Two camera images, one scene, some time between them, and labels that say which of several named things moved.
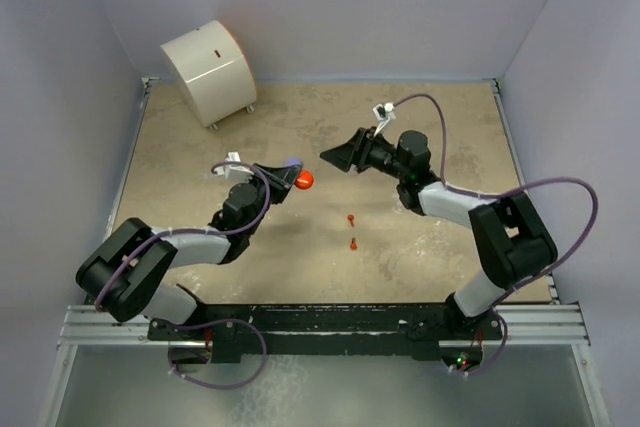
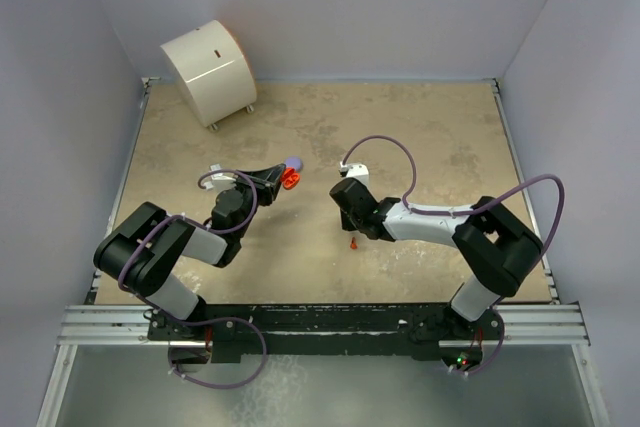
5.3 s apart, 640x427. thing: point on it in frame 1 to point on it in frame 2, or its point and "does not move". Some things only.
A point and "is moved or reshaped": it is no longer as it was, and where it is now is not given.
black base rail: x=319 y=330 does not move
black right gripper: x=354 y=152 to x=346 y=224
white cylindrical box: x=212 y=68 does not move
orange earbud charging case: x=304 y=179 is moved or reshaped
